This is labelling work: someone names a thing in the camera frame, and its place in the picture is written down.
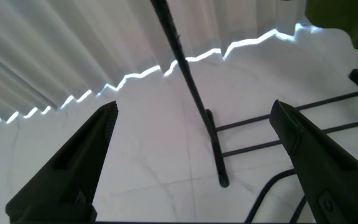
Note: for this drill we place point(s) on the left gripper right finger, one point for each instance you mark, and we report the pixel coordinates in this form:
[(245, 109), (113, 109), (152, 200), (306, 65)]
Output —
[(331, 180)]

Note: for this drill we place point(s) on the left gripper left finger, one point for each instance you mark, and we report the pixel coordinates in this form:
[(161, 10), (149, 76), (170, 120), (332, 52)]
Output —
[(70, 180)]

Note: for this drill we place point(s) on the green printed garment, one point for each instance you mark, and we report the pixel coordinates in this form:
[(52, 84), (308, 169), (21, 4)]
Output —
[(337, 15)]

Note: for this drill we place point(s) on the black clothes rack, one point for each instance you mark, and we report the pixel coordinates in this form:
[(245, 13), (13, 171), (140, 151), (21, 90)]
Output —
[(179, 46)]

